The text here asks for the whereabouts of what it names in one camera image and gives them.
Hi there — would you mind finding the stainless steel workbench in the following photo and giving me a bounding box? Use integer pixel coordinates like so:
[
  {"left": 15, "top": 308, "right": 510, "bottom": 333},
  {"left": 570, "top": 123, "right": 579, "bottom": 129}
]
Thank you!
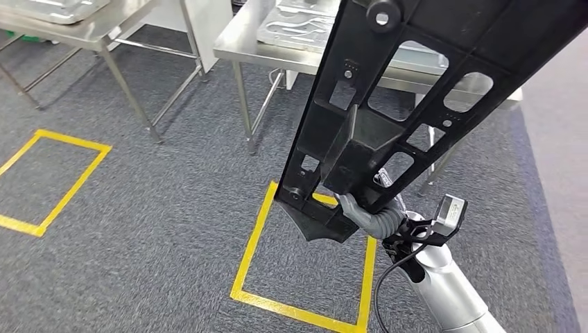
[{"left": 212, "top": 0, "right": 525, "bottom": 198}]

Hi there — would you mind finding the stainless steel table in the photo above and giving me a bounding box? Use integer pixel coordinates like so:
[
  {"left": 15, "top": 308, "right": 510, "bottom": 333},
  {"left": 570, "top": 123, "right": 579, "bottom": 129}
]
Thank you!
[{"left": 0, "top": 0, "right": 207, "bottom": 144}]

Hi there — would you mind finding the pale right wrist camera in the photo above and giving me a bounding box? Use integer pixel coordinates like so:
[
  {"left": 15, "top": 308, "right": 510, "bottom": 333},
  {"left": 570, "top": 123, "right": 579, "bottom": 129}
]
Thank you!
[{"left": 433, "top": 194, "right": 469, "bottom": 237}]

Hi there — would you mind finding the black plastic licence plate frame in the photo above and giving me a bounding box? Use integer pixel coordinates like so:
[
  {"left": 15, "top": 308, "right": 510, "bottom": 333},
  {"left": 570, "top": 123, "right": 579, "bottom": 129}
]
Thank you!
[{"left": 274, "top": 0, "right": 588, "bottom": 244}]

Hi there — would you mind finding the thick black cable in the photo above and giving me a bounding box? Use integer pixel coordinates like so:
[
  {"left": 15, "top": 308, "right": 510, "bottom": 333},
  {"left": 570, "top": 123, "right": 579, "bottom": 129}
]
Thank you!
[{"left": 372, "top": 248, "right": 426, "bottom": 333}]

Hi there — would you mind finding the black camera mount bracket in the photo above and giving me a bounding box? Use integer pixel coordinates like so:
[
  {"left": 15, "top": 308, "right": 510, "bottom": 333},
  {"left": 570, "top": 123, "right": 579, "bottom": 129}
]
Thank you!
[{"left": 382, "top": 216, "right": 456, "bottom": 251}]

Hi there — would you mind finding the stamped silver metal panel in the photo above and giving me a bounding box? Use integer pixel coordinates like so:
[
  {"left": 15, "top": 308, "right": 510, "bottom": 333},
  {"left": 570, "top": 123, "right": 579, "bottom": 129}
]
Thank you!
[
  {"left": 0, "top": 0, "right": 111, "bottom": 25},
  {"left": 255, "top": 0, "right": 494, "bottom": 100}
]

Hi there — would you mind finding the white cabinet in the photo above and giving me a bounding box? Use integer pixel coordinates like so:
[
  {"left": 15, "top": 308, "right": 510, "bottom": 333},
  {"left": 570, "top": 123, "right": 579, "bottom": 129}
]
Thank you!
[{"left": 142, "top": 0, "right": 233, "bottom": 74}]

